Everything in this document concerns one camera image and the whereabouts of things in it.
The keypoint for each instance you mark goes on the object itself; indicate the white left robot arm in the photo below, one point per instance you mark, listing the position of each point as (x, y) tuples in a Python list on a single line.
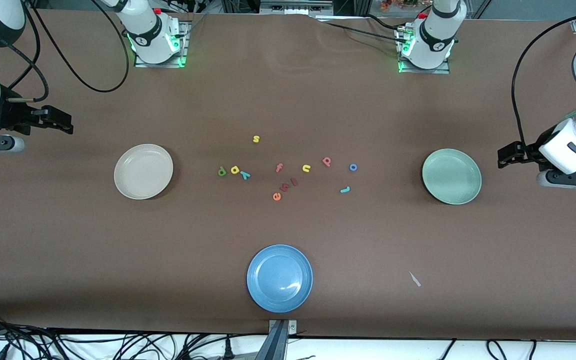
[(433, 40)]

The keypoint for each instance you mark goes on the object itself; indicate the orange decoration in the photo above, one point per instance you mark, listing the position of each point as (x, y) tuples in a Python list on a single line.
[(393, 5)]

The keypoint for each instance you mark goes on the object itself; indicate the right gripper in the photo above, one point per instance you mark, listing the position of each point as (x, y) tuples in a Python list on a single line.
[(14, 115)]

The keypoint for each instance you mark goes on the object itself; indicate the brown paper table cover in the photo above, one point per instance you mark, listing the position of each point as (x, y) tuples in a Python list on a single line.
[(288, 100)]

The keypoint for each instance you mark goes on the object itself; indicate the green letter d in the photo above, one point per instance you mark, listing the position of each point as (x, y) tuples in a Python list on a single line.
[(220, 172)]

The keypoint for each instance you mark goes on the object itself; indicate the beige brown plate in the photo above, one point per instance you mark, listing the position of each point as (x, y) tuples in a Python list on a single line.
[(143, 171)]

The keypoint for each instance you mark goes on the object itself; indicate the aluminium camera mount post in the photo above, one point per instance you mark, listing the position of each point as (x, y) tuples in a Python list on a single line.
[(279, 332)]

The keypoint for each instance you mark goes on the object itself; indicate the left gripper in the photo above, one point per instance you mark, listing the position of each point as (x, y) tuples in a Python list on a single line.
[(531, 150)]

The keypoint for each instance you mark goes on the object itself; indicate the blue plate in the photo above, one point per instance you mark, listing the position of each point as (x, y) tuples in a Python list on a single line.
[(279, 278)]

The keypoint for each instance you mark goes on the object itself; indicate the green plate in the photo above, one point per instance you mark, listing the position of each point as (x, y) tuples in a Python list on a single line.
[(451, 176)]

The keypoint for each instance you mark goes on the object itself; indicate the pink letter p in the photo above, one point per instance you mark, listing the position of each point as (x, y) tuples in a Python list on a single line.
[(325, 163)]

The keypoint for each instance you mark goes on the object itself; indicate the gray equipment box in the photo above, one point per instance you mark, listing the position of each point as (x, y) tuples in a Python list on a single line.
[(293, 7)]

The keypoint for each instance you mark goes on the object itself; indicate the red letter k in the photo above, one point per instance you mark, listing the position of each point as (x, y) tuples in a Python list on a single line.
[(285, 187)]

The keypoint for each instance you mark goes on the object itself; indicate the teal letter y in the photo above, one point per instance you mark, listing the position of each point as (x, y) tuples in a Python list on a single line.
[(244, 175)]

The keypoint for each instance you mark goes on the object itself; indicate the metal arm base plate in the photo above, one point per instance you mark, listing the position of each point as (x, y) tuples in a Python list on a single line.
[(160, 65), (428, 71)]

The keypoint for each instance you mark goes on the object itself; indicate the white paper scrap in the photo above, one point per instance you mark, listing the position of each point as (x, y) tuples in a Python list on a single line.
[(414, 279)]

